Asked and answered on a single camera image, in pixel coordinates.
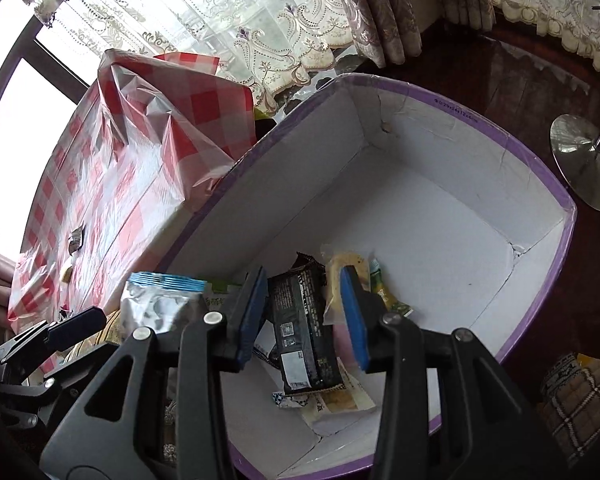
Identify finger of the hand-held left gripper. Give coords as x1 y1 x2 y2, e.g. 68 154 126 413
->
0 306 106 366
0 342 126 426

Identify mauve pink snack packet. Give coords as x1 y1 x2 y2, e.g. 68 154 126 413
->
337 330 362 378

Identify green pea snack packet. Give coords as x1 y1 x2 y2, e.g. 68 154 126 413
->
369 257 415 318

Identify dark window frame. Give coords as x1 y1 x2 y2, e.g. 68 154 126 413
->
0 0 111 126

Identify silver packet with blue edge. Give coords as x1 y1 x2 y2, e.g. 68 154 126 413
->
120 271 208 341

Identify white green snack packet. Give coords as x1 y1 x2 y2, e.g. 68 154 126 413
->
205 282 243 311

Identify red white checkered tablecloth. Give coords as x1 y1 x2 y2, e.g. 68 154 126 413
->
7 49 258 333

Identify white box with purple rim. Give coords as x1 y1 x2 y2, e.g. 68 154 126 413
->
155 72 578 480

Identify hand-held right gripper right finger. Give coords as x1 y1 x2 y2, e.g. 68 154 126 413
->
339 265 551 480

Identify white blue patterned packet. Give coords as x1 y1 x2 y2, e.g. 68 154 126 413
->
271 390 311 411

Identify white lace curtain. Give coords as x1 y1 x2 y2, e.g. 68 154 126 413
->
485 0 600 73
12 0 361 106

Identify cream cake packet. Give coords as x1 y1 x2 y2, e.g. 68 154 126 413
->
300 360 376 421

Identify black snack packet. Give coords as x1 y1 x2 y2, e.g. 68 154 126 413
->
267 262 346 395

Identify striped plush sofa cushion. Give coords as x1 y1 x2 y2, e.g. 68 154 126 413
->
62 310 126 361

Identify metal floor stand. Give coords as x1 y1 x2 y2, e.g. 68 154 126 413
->
550 75 600 213

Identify yellow cake packet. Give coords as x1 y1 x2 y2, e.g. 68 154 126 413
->
321 245 371 326

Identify brown plaid cloth item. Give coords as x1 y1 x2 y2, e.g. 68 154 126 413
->
537 352 600 468

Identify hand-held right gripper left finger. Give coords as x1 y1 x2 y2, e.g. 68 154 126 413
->
40 266 270 480

